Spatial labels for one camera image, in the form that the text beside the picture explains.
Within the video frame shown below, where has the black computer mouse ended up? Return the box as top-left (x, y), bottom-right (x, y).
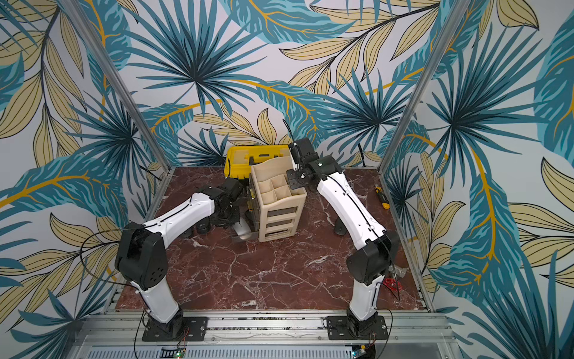
top-left (195, 218), bottom-right (211, 235)
top-left (333, 218), bottom-right (348, 236)

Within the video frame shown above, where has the beige drawer organizer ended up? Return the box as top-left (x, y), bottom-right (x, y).
top-left (250, 156), bottom-right (307, 242)

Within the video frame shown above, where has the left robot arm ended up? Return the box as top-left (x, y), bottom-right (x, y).
top-left (115, 178), bottom-right (243, 338)

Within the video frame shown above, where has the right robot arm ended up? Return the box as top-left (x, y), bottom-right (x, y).
top-left (286, 138), bottom-right (400, 332)

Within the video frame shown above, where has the yellow black toolbox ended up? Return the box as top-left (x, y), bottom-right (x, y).
top-left (224, 145), bottom-right (289, 180)

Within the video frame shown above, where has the yellow black screwdriver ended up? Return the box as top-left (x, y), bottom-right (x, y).
top-left (375, 186), bottom-right (390, 210)

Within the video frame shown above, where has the red small object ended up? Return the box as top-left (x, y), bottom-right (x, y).
top-left (384, 278), bottom-right (402, 293)

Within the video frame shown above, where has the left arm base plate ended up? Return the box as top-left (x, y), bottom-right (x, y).
top-left (142, 317), bottom-right (209, 342)

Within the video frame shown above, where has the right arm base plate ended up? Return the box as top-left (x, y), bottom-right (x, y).
top-left (324, 314), bottom-right (389, 340)

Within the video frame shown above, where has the aluminium front rail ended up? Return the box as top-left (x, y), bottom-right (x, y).
top-left (67, 310), bottom-right (463, 358)

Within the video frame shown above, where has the right aluminium corner post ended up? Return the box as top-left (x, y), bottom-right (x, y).
top-left (378, 1), bottom-right (470, 175)

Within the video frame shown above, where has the aluminium corner post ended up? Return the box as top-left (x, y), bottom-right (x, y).
top-left (61, 0), bottom-right (171, 172)
top-left (378, 1), bottom-right (470, 175)

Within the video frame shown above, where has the left aluminium corner post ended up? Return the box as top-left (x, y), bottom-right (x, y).
top-left (61, 0), bottom-right (171, 172)

